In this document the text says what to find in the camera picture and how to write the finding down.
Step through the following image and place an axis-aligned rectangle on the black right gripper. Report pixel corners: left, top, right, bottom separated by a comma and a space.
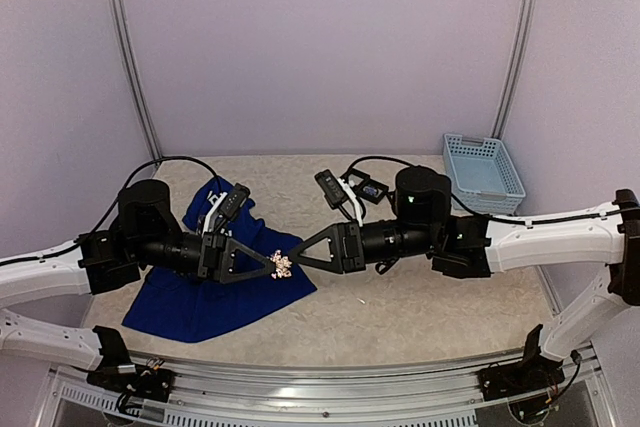
286, 219, 438, 274

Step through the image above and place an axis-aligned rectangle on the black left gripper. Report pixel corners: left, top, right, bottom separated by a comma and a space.
132, 230, 276, 284

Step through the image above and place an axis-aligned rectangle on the white snowflake brooch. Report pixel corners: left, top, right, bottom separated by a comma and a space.
269, 250, 293, 280

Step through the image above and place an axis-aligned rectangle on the blue printed t-shirt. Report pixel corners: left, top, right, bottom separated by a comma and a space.
121, 178, 317, 343

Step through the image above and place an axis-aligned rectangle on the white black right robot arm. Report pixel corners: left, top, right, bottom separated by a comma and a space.
289, 189, 639, 391

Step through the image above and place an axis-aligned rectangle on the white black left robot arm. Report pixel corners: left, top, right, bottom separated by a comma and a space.
1, 179, 276, 392

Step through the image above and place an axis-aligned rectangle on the light blue plastic basket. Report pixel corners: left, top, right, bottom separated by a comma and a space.
443, 134, 526, 215

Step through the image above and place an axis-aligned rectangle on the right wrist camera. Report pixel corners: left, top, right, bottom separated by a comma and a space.
314, 169, 364, 227

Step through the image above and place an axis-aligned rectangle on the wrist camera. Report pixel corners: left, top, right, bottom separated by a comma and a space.
314, 169, 364, 227
200, 183, 250, 235

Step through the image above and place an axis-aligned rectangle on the black square frame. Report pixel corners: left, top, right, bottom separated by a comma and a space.
355, 179, 389, 205
343, 169, 371, 188

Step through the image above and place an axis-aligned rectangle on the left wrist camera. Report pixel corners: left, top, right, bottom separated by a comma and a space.
200, 183, 250, 235

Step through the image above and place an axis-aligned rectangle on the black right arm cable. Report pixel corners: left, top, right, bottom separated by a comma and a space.
344, 155, 640, 228

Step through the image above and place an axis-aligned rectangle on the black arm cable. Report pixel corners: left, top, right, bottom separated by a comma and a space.
344, 155, 640, 228
0, 156, 224, 268

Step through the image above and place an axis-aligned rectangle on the aluminium front rail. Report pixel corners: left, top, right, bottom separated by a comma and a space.
37, 341, 616, 427

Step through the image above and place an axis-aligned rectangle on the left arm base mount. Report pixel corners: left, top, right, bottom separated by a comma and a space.
86, 358, 174, 403

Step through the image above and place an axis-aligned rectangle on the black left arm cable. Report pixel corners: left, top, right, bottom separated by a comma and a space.
0, 156, 224, 268

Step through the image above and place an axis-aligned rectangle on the aluminium corner post right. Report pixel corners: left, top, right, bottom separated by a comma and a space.
491, 0, 536, 139

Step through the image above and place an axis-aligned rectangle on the aluminium corner post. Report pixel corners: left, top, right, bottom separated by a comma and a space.
108, 0, 163, 161
491, 0, 536, 139

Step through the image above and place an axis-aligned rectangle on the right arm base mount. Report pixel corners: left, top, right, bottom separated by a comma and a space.
477, 342, 565, 401

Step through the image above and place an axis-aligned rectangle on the aluminium corner post left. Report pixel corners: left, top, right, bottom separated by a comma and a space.
108, 0, 163, 161

